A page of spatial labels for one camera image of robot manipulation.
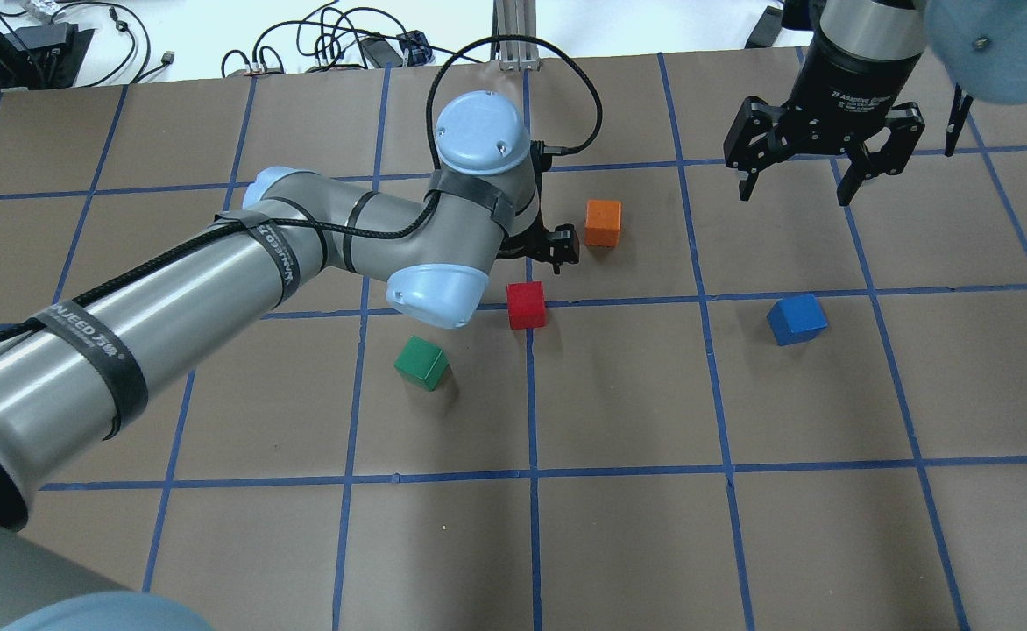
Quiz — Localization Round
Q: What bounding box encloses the red wooden block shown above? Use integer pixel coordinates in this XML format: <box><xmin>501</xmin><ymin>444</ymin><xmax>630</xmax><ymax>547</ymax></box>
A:
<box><xmin>506</xmin><ymin>282</ymin><xmax>547</xmax><ymax>330</ymax></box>

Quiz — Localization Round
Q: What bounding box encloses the orange wooden block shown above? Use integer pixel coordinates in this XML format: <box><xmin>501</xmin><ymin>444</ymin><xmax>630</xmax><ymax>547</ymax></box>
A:
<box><xmin>583</xmin><ymin>199</ymin><xmax>623</xmax><ymax>248</ymax></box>

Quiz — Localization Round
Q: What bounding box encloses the blue wooden block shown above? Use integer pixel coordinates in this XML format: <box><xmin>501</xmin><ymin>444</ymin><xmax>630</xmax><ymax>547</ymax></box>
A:
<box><xmin>767</xmin><ymin>293</ymin><xmax>829</xmax><ymax>346</ymax></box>

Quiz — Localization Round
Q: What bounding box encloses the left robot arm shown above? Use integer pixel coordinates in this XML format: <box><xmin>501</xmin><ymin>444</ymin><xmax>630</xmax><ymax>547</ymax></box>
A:
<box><xmin>0</xmin><ymin>89</ymin><xmax>584</xmax><ymax>630</ymax></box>

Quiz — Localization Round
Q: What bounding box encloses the black monitor stand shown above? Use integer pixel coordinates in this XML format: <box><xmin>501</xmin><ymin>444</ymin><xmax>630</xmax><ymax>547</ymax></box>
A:
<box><xmin>0</xmin><ymin>23</ymin><xmax>94</xmax><ymax>91</ymax></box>

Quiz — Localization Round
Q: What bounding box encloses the green wooden block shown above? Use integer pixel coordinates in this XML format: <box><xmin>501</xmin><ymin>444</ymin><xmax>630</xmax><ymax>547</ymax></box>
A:
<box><xmin>393</xmin><ymin>336</ymin><xmax>450</xmax><ymax>392</ymax></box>

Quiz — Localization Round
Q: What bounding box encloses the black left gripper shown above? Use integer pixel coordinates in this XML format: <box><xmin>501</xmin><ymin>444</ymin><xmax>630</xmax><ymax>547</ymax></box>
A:
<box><xmin>496</xmin><ymin>145</ymin><xmax>581</xmax><ymax>269</ymax></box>

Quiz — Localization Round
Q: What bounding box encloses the aluminium frame post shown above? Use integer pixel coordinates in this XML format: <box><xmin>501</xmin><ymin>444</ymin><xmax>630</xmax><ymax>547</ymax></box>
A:
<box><xmin>491</xmin><ymin>0</ymin><xmax>539</xmax><ymax>72</ymax></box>

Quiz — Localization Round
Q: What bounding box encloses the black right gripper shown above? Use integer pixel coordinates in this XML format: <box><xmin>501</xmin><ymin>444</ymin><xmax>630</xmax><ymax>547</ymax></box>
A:
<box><xmin>726</xmin><ymin>32</ymin><xmax>925</xmax><ymax>205</ymax></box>

